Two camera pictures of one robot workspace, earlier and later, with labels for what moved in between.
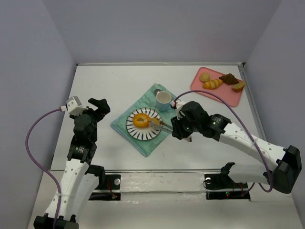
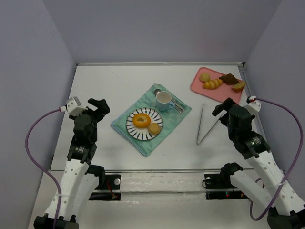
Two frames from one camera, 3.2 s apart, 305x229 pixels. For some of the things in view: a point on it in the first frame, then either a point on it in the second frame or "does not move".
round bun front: (155, 120) to (154, 129)
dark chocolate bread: (229, 79) does not move
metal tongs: (163, 127) to (198, 142)
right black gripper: (177, 129) to (222, 108)
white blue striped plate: (142, 133) does not move
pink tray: (223, 93) does not move
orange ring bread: (140, 120) does not move
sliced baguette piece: (238, 87) does not move
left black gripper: (96, 109) does not move
